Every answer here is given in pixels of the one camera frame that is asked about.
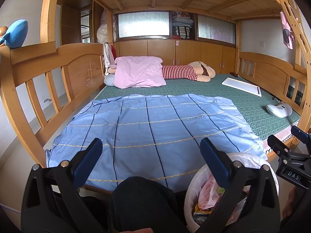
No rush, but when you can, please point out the person's right hand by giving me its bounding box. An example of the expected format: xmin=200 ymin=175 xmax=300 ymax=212
xmin=282 ymin=189 xmax=308 ymax=224

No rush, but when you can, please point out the white cable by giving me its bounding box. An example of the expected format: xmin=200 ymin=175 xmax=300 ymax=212
xmin=0 ymin=205 xmax=21 ymax=215

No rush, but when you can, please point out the blue checked bed sheet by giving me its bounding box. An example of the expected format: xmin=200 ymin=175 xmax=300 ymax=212
xmin=46 ymin=93 xmax=268 ymax=191

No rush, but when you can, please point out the striped tote bag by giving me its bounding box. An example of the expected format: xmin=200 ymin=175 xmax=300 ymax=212
xmin=175 ymin=25 xmax=190 ymax=39

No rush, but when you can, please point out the pink hanging cloth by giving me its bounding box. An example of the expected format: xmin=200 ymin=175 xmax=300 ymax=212
xmin=280 ymin=11 xmax=296 ymax=50

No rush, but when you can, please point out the green patterned bed mat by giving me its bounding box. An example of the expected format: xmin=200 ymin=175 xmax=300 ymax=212
xmin=93 ymin=73 xmax=302 ymax=140

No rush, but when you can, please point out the white framed board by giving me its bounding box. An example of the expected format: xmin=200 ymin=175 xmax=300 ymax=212
xmin=222 ymin=77 xmax=262 ymax=98

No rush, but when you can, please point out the blue plush whale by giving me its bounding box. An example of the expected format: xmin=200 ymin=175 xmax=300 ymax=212
xmin=0 ymin=19 xmax=29 ymax=49

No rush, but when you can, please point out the white handheld device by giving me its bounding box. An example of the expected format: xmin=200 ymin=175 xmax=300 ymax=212
xmin=265 ymin=103 xmax=293 ymax=119

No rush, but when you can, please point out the wooden bunk bed frame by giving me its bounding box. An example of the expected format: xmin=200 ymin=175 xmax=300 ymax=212
xmin=0 ymin=0 xmax=311 ymax=191

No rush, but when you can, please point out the pink plastic bag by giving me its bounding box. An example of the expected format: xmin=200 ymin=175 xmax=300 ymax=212
xmin=198 ymin=175 xmax=228 ymax=210

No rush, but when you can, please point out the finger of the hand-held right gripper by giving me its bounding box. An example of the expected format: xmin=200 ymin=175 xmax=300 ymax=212
xmin=291 ymin=125 xmax=311 ymax=151
xmin=267 ymin=135 xmax=295 ymax=160

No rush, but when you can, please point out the plush doll striped shirt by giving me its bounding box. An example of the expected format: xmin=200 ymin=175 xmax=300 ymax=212
xmin=108 ymin=61 xmax=216 ymax=82

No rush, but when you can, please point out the white mesh waste bin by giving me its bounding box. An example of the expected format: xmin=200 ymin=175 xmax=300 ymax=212
xmin=184 ymin=152 xmax=279 ymax=233

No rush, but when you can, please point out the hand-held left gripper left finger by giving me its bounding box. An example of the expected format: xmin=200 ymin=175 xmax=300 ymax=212
xmin=21 ymin=138 xmax=114 ymax=233

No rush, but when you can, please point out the ribbed glass window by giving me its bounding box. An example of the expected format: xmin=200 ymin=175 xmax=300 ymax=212
xmin=118 ymin=12 xmax=170 ymax=38
xmin=197 ymin=14 xmax=237 ymax=45

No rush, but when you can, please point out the white bundled bag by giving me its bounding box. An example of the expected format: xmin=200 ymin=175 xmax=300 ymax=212
xmin=97 ymin=9 xmax=109 ymax=43

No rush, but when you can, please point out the yellow snack bag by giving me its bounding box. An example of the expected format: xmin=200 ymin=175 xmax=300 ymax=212
xmin=195 ymin=203 xmax=212 ymax=214

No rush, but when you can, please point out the wooden shelf unit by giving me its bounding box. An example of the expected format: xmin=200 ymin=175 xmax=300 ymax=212
xmin=57 ymin=0 xmax=105 ymax=45

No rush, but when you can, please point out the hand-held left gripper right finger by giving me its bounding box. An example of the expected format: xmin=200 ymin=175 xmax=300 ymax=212
xmin=197 ymin=137 xmax=281 ymax=233

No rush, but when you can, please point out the person's left hand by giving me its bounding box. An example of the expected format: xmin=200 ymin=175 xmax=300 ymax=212
xmin=125 ymin=228 xmax=155 ymax=233

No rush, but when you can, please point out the light blue pillow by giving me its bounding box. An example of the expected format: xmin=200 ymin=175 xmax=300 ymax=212
xmin=104 ymin=74 xmax=117 ymax=87

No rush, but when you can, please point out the white striped hanging cloth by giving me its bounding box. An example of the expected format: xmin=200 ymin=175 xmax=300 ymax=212
xmin=103 ymin=43 xmax=112 ymax=75

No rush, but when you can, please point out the white red shopping bag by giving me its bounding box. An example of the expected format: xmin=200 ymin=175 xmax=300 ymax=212
xmin=173 ymin=11 xmax=194 ymax=20

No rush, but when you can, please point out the pink fringed bed sheet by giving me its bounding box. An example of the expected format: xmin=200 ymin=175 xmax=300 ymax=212
xmin=264 ymin=124 xmax=302 ymax=155

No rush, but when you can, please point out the white red-print bin liner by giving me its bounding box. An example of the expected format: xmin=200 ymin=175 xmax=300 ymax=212
xmin=225 ymin=152 xmax=278 ymax=175

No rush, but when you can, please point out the pink pillow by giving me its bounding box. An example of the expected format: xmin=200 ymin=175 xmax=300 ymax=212
xmin=113 ymin=56 xmax=167 ymax=88

